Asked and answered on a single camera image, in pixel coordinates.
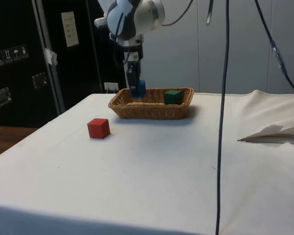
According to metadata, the green cube block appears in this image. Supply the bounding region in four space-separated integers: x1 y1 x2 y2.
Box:
164 90 182 105

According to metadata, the black cable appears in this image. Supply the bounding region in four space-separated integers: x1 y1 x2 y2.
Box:
161 0 194 26
254 0 294 100
215 0 230 235

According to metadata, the blue block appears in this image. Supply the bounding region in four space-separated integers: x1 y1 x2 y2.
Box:
130 79 147 98

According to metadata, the pale locker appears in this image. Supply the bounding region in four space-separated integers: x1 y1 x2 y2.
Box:
197 0 270 94
139 0 199 89

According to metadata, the wicker basket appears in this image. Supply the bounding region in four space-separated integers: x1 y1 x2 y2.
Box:
108 87 195 120

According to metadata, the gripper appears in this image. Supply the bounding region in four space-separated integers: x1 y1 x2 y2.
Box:
122 44 144 91

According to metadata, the red cube block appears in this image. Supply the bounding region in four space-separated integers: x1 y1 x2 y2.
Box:
87 118 111 140

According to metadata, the black cabinet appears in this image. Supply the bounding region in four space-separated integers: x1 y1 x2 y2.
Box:
0 0 128 128

